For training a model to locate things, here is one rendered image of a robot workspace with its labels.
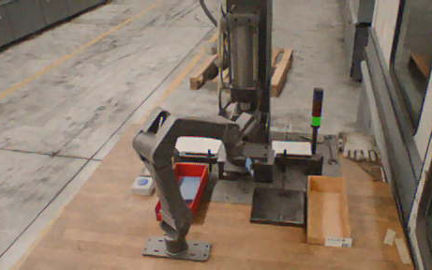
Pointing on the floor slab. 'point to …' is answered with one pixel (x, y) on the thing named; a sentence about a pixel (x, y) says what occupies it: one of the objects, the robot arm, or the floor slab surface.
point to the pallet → (271, 68)
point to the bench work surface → (213, 226)
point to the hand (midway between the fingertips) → (237, 168)
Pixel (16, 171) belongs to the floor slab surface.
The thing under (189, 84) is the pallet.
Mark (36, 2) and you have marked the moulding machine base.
